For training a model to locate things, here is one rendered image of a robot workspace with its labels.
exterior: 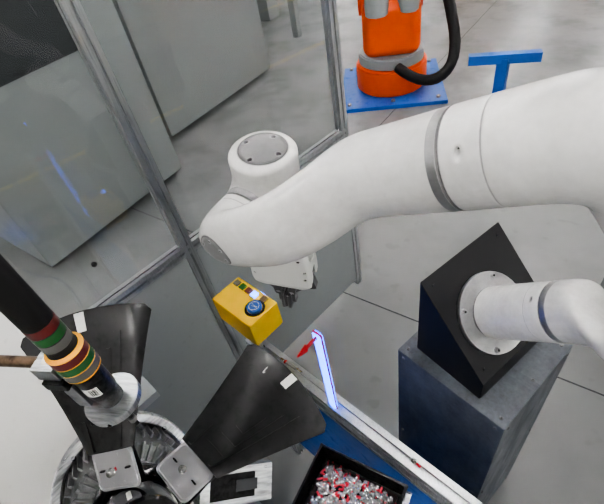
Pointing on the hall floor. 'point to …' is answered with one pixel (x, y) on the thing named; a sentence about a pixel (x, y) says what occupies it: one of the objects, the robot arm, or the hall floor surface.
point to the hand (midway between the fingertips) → (288, 294)
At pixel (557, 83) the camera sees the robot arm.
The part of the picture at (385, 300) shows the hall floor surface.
